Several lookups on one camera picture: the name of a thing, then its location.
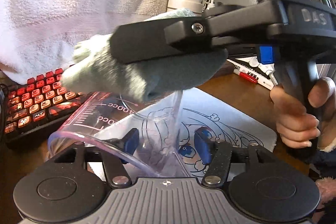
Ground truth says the clear plastic measuring cup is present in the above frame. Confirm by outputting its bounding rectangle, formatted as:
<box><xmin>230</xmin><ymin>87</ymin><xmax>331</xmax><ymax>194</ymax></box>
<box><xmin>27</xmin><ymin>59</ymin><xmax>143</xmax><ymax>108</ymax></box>
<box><xmin>48</xmin><ymin>91</ymin><xmax>190</xmax><ymax>178</ymax></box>

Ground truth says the teal cleaning cloth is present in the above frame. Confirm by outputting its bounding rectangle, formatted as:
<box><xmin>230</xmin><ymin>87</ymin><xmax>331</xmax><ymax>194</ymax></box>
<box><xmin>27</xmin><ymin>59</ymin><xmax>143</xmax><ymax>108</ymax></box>
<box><xmin>59</xmin><ymin>8</ymin><xmax>229</xmax><ymax>103</ymax></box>

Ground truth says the person's right hand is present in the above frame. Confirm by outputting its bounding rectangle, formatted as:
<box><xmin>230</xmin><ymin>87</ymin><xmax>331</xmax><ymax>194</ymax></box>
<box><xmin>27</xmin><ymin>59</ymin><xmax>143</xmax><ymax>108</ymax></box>
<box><xmin>270</xmin><ymin>77</ymin><xmax>335</xmax><ymax>152</ymax></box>

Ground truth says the anime print mouse pad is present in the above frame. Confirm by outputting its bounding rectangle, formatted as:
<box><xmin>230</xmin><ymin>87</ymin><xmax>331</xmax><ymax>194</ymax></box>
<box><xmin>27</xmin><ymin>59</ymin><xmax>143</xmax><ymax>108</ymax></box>
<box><xmin>94</xmin><ymin>88</ymin><xmax>277</xmax><ymax>179</ymax></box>

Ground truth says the white marker pen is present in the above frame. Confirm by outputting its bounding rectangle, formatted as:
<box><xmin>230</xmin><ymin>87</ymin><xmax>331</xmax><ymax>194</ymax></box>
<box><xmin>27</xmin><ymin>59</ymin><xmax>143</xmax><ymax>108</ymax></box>
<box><xmin>227</xmin><ymin>56</ymin><xmax>276</xmax><ymax>90</ymax></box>

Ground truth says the red capped marker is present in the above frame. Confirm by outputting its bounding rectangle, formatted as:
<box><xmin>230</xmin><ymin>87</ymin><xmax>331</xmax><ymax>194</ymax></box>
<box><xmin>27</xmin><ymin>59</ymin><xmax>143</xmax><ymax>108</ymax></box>
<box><xmin>234</xmin><ymin>69</ymin><xmax>258</xmax><ymax>84</ymax></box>

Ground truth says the red and black keyboard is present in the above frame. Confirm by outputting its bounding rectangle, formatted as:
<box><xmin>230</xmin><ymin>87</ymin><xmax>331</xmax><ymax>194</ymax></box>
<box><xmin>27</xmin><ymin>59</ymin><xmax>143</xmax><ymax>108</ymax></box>
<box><xmin>3</xmin><ymin>68</ymin><xmax>89</xmax><ymax>149</ymax></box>

